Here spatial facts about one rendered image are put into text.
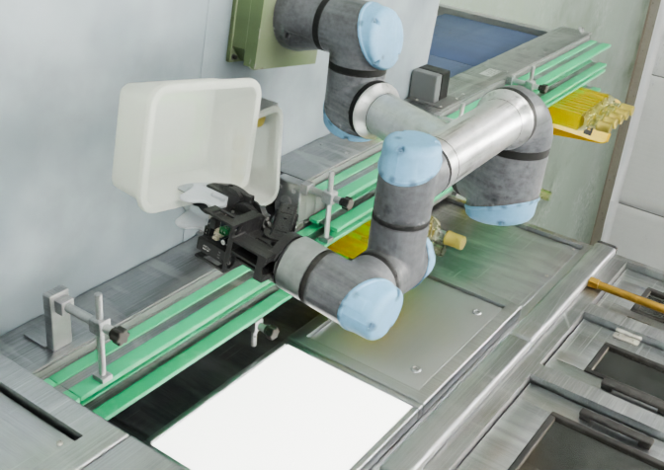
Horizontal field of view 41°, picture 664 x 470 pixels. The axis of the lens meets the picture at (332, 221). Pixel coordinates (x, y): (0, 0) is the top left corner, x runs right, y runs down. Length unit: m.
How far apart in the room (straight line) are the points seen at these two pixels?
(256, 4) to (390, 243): 0.78
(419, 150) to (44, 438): 0.58
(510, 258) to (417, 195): 1.33
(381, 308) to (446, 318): 0.99
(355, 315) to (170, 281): 0.74
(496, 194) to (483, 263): 0.91
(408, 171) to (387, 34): 0.67
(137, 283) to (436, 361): 0.64
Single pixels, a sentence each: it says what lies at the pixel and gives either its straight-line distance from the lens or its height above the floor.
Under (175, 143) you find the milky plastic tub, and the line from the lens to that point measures 1.28.
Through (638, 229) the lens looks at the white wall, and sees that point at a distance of 8.32.
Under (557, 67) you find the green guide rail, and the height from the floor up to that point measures 0.93.
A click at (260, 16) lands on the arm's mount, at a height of 0.82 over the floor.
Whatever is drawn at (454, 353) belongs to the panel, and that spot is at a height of 1.28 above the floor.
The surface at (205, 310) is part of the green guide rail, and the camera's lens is 1.68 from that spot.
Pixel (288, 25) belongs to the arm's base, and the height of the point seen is 0.86.
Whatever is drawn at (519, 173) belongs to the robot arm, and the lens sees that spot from 1.43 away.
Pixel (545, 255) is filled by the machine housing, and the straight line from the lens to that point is 2.44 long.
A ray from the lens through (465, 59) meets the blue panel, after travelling 2.98.
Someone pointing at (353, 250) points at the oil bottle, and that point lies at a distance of 1.99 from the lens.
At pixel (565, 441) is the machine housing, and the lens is 1.84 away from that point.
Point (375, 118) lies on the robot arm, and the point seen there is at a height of 1.09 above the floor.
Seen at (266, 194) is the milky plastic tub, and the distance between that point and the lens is 1.92.
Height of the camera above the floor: 1.88
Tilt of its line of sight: 29 degrees down
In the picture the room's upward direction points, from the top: 112 degrees clockwise
